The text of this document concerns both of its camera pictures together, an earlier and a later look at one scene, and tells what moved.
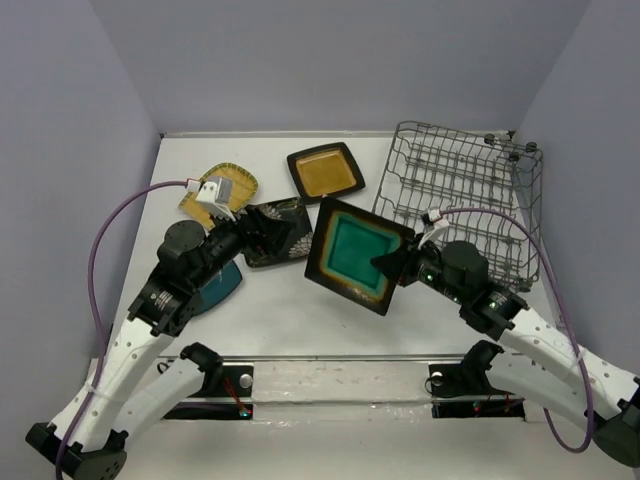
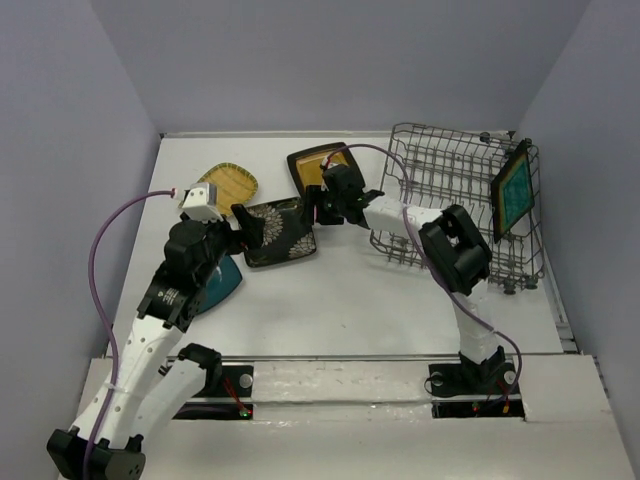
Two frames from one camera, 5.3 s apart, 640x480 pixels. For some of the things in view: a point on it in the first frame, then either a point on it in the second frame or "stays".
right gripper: (400, 265) → (315, 195)
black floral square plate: (276, 231) stays
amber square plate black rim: (324, 171) stays
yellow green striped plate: (244, 189) stays
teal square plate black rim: (346, 240) → (512, 192)
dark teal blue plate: (221, 286) stays
